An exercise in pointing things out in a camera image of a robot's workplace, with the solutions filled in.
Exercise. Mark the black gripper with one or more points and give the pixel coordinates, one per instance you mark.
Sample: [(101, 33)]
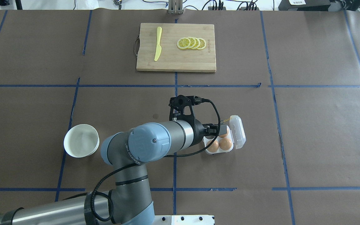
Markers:
[(198, 132)]

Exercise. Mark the brown egg from bowl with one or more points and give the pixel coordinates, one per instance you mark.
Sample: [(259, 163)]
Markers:
[(212, 146)]

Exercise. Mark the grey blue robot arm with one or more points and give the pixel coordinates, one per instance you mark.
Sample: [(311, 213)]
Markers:
[(123, 197)]

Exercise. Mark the brown egg upper cell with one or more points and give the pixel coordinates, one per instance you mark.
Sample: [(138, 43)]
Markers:
[(224, 135)]

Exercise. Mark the brown egg cell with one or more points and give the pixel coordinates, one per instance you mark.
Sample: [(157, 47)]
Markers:
[(224, 135), (225, 144)]

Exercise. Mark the brown egg lower cell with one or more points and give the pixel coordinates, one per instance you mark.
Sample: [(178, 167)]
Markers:
[(225, 144)]

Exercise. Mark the clear plastic egg box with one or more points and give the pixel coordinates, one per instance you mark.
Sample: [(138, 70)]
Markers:
[(236, 134)]

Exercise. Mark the black equipment box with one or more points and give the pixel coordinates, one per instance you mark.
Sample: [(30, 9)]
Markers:
[(312, 5)]

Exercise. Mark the wooden cutting board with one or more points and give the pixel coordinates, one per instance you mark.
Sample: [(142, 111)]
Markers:
[(173, 59)]

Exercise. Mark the back lemon slice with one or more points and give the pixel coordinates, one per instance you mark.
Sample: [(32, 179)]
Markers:
[(202, 44)]

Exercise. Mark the lemon slice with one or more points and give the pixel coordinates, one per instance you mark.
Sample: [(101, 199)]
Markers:
[(202, 44), (197, 42), (193, 42), (183, 43)]

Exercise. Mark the front lemon slice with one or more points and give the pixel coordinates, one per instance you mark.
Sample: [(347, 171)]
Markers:
[(183, 43)]

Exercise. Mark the right blue tape line crosswise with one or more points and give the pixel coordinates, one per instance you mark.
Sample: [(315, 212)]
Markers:
[(314, 86)]

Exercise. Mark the yellow plastic knife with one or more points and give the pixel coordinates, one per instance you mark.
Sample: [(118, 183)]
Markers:
[(158, 45)]

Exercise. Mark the white paper bowl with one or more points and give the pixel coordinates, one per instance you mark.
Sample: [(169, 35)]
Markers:
[(81, 141)]

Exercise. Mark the right blue tape line lengthwise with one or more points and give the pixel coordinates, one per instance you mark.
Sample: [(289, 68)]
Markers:
[(285, 166)]

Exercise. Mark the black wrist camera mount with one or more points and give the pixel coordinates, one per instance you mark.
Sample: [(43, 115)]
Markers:
[(181, 108)]

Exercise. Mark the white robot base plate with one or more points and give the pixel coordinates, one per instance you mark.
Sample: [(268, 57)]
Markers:
[(184, 220)]

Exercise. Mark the metal cutting board handle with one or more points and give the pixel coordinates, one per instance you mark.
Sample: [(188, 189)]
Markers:
[(136, 46)]

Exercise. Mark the grey metal stand post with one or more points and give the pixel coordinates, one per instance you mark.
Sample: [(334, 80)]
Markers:
[(175, 7)]

